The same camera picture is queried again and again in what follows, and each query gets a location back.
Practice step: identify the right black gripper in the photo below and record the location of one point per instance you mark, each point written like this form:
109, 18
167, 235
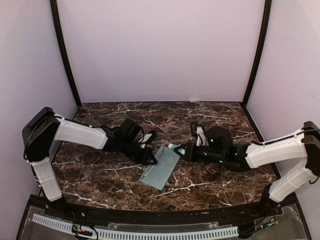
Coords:
190, 154

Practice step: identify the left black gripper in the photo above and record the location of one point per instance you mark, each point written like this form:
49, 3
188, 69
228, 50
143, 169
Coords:
147, 152

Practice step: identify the small glue stick bottle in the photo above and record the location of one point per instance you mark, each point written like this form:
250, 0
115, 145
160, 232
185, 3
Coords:
174, 147

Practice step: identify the light blue envelope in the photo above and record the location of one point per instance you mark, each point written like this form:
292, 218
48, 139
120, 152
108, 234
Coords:
160, 173

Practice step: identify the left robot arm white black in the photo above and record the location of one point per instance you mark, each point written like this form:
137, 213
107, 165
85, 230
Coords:
47, 127

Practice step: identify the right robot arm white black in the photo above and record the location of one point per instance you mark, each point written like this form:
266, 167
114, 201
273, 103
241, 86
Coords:
215, 146

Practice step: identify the black front table rail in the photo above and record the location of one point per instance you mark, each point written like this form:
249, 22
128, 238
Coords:
243, 214

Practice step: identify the white slotted cable duct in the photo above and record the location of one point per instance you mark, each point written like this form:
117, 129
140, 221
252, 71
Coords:
121, 231

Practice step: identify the right black frame post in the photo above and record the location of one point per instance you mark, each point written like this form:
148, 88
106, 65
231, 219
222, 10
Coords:
258, 53

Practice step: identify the black frame post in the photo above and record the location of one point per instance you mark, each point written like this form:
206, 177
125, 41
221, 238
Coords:
258, 53
63, 52

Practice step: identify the left black frame post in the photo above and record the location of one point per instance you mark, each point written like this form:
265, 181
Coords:
63, 52

